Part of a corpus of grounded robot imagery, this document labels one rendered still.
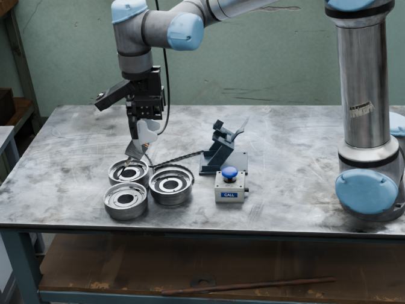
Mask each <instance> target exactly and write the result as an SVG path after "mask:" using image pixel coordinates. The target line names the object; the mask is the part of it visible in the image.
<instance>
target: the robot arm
mask: <svg viewBox="0 0 405 304"><path fill-rule="evenodd" d="M277 1H280V0H184V1H183V2H181V3H179V4H178V5H177V6H175V7H174V8H172V9H171V10H169V11H155V10H147V8H148V6H147V5H146V1H145V0H115V1H114V2H113V3H112V5H111V13H112V19H113V21H112V24H113V28H114V32H115V40H116V47H117V52H118V60H119V68H120V70H121V74H122V77H123V78H124V80H122V81H121V82H119V83H118V84H116V85H114V86H113V87H111V88H110V89H108V90H107V91H103V92H102V93H100V94H99V95H98V96H97V97H96V101H95V103H94V105H95V106H96V107H97V109H98V110H99V111H100V112H102V111H103V110H105V109H108V108H109V107H110V106H112V105H113V104H114V103H116V102H118V101H119V100H121V99H123V98H124V97H125V98H126V112H127V117H128V124H129V129H130V134H131V138H132V140H133V143H134V145H135V147H136V148H137V150H138V151H139V152H140V153H143V151H142V145H143V144H147V143H150V142H154V141H156V140H157V139H158V136H157V133H154V132H153V131H156V130H158V129H160V123H159V122H157V121H154V120H163V117H162V112H164V109H165V106H166V100H165V90H164V86H162V84H161V78H160V73H161V67H160V66H153V59H152V49H151V47H156V48H166V49H174V50H176V51H194V50H196V49H197V48H198V47H199V46H200V43H201V42H202V40H203V35H204V29H205V27H207V26H209V25H212V24H215V23H218V22H221V21H224V20H226V19H229V18H231V17H235V16H238V15H240V14H243V13H246V12H248V11H251V10H255V9H257V8H260V7H263V6H266V5H268V4H272V3H274V2H277ZM324 7H325V15H326V16H327V17H328V18H329V19H330V20H332V21H333V22H334V23H335V29H336V43H337V57H338V65H339V79H340V87H341V101H342V115H343V123H344V138H343V139H342V140H341V141H340V142H339V143H338V146H337V151H338V159H339V175H338V177H337V179H336V182H335V184H336V185H335V191H336V195H337V197H338V199H339V200H340V201H341V205H342V206H343V208H344V209H345V210H346V211H347V212H348V213H350V214H351V215H353V216H355V217H357V218H360V219H362V220H366V221H373V222H385V221H391V220H394V219H396V218H398V217H400V216H401V215H402V214H403V213H404V211H405V186H404V181H403V175H404V169H405V117H404V116H401V115H399V114H397V113H393V112H390V111H389V84H388V51H387V34H386V16H387V15H388V14H389V13H390V12H391V11H392V10H393V9H394V7H395V0H324ZM163 99H164V100H163Z"/></svg>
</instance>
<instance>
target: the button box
mask: <svg viewBox="0 0 405 304"><path fill-rule="evenodd" d="M245 192H249V188H247V187H245V172H240V171H238V175H237V176H236V177H233V178H232V179H231V180H229V179H227V178H226V177H224V176H222V174H221V171H217V173H216V181H215V203H244V196H245Z"/></svg>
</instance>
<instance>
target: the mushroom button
mask: <svg viewBox="0 0 405 304"><path fill-rule="evenodd" d="M221 174H222V176H224V177H226V178H227V179H229V180H231V179H232V178H233V177H236V176H237V175H238V170H237V169H236V168H235V167H233V166H227V167H225V168H223V169H222V171H221Z"/></svg>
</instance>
